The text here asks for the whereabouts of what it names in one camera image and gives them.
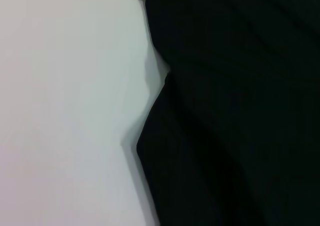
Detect black shirt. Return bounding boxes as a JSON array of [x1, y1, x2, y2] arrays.
[[136, 0, 320, 226]]

